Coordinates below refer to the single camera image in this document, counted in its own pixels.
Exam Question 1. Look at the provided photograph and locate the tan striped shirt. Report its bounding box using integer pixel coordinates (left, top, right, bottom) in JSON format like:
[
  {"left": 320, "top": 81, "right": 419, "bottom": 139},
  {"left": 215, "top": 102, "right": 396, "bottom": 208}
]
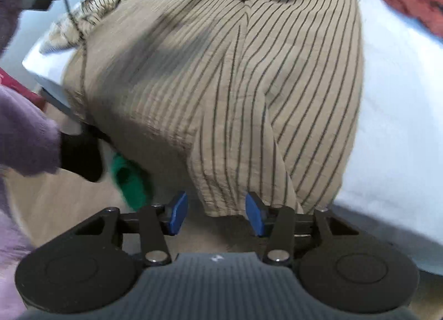
[{"left": 43, "top": 0, "right": 364, "bottom": 217}]

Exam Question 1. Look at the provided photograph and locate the purple fuzzy sleeve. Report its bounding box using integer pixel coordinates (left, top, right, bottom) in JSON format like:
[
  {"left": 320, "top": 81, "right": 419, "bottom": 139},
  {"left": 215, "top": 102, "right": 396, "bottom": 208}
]
[{"left": 1, "top": 0, "right": 60, "bottom": 319}]

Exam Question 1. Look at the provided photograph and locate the green slipper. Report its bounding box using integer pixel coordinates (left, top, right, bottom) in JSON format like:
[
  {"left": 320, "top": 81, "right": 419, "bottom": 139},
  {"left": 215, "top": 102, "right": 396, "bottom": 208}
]
[{"left": 110, "top": 153, "right": 155, "bottom": 211}]

